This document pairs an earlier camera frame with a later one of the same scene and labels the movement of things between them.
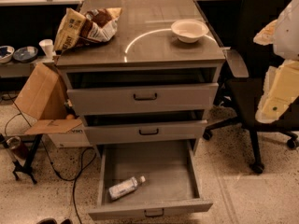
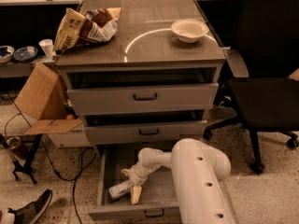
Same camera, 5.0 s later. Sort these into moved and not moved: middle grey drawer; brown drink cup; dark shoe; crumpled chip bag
Moved: dark shoe
Not moved: crumpled chip bag; brown drink cup; middle grey drawer
